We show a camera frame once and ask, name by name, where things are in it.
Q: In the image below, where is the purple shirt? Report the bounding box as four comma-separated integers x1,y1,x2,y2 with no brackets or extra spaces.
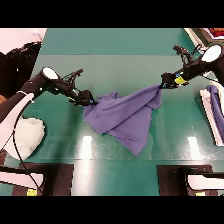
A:
82,84,164,158

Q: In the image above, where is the purple garment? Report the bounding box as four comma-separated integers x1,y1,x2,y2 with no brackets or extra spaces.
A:
206,84,224,135

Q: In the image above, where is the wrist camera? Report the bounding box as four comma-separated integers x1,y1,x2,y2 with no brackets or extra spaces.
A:
60,68,85,85
172,44,195,65

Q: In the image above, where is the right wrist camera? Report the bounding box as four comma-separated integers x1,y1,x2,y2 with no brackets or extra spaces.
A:
172,44,195,65

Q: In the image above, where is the red garment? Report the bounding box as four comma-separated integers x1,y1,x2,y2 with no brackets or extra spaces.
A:
207,28,224,41

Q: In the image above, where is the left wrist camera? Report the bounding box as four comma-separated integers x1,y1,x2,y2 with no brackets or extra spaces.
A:
60,68,85,85

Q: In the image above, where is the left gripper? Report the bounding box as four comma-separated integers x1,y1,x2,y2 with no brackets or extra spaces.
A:
73,89,98,107

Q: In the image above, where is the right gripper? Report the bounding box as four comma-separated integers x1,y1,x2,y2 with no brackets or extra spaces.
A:
160,71,180,90

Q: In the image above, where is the black cable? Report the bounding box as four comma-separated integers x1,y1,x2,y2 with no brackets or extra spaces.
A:
11,131,45,196

